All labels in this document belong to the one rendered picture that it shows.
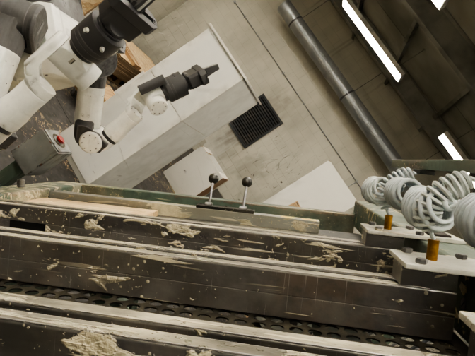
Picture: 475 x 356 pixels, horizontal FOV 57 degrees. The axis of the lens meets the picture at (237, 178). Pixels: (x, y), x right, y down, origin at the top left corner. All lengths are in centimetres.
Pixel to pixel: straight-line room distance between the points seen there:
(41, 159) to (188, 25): 909
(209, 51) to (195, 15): 693
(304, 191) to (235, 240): 412
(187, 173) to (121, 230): 556
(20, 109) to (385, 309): 82
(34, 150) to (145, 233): 102
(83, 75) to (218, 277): 57
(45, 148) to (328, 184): 367
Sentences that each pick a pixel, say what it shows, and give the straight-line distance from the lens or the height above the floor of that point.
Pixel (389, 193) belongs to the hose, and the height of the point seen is 180.
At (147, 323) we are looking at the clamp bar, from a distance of 44.
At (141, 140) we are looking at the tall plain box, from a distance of 393.
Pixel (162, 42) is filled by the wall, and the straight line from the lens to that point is 1085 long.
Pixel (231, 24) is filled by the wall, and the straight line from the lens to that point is 1054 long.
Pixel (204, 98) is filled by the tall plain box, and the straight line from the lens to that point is 382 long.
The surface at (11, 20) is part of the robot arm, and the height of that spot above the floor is 132.
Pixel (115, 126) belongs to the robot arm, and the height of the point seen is 123.
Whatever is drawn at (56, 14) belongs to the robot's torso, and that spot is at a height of 136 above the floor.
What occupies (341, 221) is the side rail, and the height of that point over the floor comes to 171.
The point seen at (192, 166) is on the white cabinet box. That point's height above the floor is 43.
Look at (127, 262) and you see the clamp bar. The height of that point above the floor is 138.
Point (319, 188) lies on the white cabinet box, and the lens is 505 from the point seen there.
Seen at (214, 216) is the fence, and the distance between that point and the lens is 150.
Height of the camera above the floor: 167
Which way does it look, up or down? 7 degrees down
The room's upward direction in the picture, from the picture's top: 57 degrees clockwise
